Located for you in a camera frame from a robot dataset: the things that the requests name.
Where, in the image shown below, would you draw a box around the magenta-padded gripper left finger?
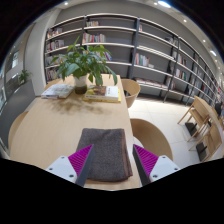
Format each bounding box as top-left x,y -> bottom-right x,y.
45,143 -> 95,188

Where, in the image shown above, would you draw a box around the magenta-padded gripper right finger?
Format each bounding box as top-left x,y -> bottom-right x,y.
131,143 -> 181,187

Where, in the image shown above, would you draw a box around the brown zigzag striped towel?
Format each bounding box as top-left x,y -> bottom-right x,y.
75,127 -> 134,183

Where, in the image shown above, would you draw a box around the light wooden slatted chair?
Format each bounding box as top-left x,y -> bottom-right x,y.
188,123 -> 224,163

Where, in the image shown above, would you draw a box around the light wooden side table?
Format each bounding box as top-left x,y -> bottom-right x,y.
177,95 -> 224,134

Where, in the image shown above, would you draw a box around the white magazine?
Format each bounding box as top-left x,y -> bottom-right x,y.
40,83 -> 75,100

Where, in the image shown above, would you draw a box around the yellow book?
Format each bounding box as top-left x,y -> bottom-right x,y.
83,85 -> 122,104

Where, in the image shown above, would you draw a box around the green potted plant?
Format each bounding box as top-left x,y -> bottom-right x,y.
51,35 -> 118,95

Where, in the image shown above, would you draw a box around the small background potted plant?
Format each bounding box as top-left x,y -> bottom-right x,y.
18,69 -> 33,85

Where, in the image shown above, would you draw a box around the grey bookshelf unit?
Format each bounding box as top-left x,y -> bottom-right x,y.
44,13 -> 224,104

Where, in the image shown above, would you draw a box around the ceiling lights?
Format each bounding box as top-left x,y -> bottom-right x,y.
63,0 -> 218,56

